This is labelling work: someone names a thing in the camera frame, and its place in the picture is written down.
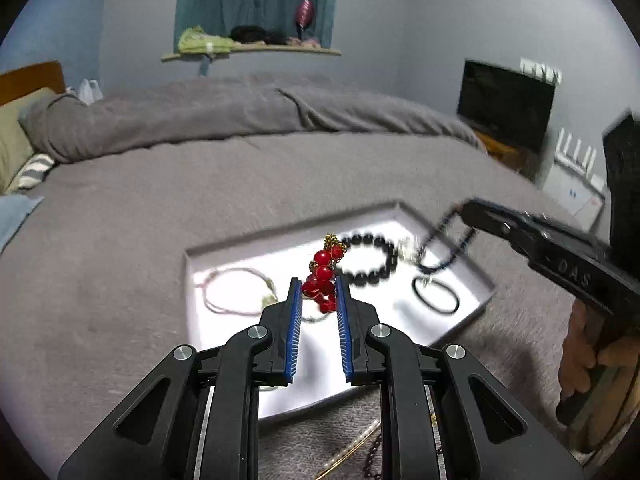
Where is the person's right hand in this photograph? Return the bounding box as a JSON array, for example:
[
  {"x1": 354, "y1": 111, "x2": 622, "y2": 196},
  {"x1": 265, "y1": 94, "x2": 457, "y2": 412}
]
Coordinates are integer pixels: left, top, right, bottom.
[{"x1": 557, "y1": 302, "x2": 640, "y2": 401}]

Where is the wooden stand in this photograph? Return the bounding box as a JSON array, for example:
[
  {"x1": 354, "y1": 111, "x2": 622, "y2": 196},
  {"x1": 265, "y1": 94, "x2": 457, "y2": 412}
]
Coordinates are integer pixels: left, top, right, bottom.
[{"x1": 472, "y1": 127, "x2": 538, "y2": 178}]

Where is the olive pillow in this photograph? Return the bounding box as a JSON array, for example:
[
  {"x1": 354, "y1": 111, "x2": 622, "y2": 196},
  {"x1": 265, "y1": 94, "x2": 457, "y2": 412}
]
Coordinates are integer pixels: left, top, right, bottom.
[{"x1": 0, "y1": 86, "x2": 58, "y2": 193}]

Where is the wooden headboard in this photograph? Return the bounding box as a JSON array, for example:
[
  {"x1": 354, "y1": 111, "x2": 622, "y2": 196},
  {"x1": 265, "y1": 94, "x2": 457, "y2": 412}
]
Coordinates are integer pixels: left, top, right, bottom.
[{"x1": 0, "y1": 61, "x2": 67, "y2": 106}]

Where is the green cloth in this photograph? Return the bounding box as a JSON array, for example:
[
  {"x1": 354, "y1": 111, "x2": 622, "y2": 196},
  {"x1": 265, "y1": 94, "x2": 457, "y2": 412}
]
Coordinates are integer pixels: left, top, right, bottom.
[{"x1": 178, "y1": 26, "x2": 243, "y2": 54}]

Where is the black hair tie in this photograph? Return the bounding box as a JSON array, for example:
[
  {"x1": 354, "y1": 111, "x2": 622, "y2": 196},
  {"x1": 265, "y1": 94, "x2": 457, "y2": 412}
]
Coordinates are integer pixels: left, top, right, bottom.
[{"x1": 411, "y1": 277, "x2": 460, "y2": 316}]

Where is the white router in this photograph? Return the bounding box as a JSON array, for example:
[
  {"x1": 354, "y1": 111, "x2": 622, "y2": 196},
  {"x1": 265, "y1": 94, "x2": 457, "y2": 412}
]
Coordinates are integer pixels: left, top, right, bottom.
[{"x1": 552, "y1": 127, "x2": 608, "y2": 193}]

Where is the cream pearl necklace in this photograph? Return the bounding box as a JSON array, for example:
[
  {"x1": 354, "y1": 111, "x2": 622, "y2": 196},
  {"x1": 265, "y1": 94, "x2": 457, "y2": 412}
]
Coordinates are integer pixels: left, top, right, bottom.
[{"x1": 325, "y1": 420, "x2": 383, "y2": 466}]

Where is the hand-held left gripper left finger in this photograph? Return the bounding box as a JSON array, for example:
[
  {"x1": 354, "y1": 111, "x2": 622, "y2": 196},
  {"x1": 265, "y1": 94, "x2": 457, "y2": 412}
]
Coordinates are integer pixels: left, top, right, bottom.
[{"x1": 57, "y1": 276, "x2": 305, "y2": 480}]

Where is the black bead bracelet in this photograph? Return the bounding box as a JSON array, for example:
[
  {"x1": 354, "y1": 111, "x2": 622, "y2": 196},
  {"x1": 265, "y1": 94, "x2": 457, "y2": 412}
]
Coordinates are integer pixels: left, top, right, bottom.
[{"x1": 341, "y1": 231, "x2": 399, "y2": 288}]

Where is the black monitor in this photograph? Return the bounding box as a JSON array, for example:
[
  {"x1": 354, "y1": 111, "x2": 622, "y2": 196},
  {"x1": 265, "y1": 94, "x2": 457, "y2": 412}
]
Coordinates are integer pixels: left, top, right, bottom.
[{"x1": 457, "y1": 59, "x2": 557, "y2": 153}]

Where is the thin gold bangle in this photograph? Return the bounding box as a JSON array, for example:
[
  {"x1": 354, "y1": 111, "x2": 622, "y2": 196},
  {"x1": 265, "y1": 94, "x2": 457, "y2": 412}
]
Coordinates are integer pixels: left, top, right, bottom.
[{"x1": 315, "y1": 447, "x2": 368, "y2": 480}]

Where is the blue bead necklace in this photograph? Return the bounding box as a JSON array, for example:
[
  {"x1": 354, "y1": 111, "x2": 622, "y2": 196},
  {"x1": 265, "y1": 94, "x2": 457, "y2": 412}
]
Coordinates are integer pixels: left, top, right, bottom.
[{"x1": 417, "y1": 210, "x2": 476, "y2": 276}]

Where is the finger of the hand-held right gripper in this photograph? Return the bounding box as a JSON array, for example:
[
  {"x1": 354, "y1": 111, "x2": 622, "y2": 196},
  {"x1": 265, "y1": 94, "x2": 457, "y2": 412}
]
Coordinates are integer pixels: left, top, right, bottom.
[{"x1": 457, "y1": 199, "x2": 556, "y2": 266}]

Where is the pink cord necklace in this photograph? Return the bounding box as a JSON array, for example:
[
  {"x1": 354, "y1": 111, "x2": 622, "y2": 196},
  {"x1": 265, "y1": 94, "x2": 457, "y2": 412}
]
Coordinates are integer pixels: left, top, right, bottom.
[{"x1": 197, "y1": 266, "x2": 280, "y2": 317}]

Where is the striped pillow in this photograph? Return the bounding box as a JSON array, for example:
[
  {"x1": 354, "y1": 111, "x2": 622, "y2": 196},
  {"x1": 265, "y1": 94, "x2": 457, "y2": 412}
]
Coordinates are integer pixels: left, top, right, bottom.
[{"x1": 7, "y1": 153, "x2": 57, "y2": 193}]

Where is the grey box with white inside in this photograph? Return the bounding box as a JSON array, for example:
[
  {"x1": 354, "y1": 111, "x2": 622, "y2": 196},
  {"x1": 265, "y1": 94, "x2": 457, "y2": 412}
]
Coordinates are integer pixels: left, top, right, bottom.
[{"x1": 184, "y1": 201, "x2": 497, "y2": 421}]

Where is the white cardboard box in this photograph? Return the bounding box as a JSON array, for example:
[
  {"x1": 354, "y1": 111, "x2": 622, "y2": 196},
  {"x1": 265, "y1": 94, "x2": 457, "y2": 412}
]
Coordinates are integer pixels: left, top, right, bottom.
[{"x1": 542, "y1": 160, "x2": 606, "y2": 233}]

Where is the red bead gold bracelet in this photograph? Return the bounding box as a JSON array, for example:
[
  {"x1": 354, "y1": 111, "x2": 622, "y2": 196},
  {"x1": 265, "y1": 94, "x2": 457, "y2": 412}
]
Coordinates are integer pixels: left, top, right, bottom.
[{"x1": 301, "y1": 233, "x2": 348, "y2": 316}]

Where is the round pearl hair clip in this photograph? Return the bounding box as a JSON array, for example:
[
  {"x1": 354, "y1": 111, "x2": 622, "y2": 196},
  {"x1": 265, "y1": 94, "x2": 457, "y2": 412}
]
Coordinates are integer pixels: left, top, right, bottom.
[{"x1": 397, "y1": 237, "x2": 421, "y2": 263}]

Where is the grey duvet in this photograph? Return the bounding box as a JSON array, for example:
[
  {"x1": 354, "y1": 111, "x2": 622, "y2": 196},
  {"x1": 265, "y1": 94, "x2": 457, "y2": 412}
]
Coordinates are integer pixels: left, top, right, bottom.
[{"x1": 19, "y1": 72, "x2": 488, "y2": 163}]

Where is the purple bead bracelet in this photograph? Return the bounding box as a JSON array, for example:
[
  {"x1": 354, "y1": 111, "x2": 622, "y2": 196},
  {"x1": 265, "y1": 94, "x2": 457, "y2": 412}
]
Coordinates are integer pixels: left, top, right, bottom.
[{"x1": 362, "y1": 432, "x2": 383, "y2": 480}]

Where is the window sill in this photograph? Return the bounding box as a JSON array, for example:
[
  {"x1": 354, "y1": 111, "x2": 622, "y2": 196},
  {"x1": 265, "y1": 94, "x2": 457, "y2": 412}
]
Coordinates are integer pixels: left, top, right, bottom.
[{"x1": 161, "y1": 45, "x2": 342, "y2": 63}]

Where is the black cloth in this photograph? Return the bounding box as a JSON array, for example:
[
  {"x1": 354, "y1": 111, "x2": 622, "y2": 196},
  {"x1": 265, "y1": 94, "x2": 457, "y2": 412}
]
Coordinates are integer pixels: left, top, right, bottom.
[{"x1": 229, "y1": 25, "x2": 288, "y2": 46}]

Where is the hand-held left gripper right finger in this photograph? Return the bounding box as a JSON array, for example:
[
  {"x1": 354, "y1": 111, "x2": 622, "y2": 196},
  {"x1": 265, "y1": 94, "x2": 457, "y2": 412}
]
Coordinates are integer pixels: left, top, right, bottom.
[{"x1": 334, "y1": 275, "x2": 586, "y2": 480}]

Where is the blue blanket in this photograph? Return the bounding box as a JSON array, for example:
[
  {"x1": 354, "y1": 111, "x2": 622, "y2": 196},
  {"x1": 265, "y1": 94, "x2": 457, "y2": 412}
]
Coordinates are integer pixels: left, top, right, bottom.
[{"x1": 0, "y1": 194, "x2": 45, "y2": 256}]

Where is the grey bed blanket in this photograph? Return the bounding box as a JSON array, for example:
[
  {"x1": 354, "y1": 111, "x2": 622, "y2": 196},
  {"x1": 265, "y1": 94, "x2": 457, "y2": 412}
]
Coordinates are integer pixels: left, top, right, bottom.
[{"x1": 0, "y1": 125, "x2": 616, "y2": 480}]

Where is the white plastic bag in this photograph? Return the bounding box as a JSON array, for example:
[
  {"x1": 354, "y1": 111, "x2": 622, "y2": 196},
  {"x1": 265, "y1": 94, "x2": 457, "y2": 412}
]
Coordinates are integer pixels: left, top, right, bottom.
[{"x1": 67, "y1": 79, "x2": 103, "y2": 106}]

